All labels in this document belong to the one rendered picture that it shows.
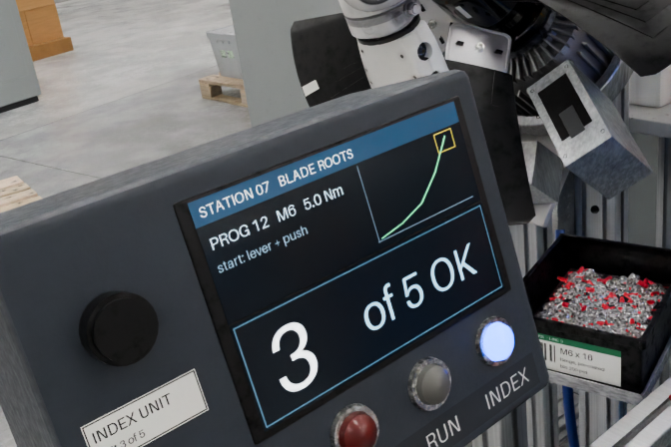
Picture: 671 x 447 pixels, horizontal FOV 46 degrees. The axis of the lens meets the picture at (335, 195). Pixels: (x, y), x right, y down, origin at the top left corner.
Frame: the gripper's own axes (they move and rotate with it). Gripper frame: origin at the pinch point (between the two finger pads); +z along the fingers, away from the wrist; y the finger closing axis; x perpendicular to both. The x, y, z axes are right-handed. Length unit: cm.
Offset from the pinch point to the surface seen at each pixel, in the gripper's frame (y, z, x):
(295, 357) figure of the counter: -42, -26, 43
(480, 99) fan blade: 2.7, 3.2, -12.8
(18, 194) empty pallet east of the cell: 315, 97, 3
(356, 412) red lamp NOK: -43, -22, 42
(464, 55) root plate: 7.1, -1.0, -16.4
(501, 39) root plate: 5.3, -0.3, -22.2
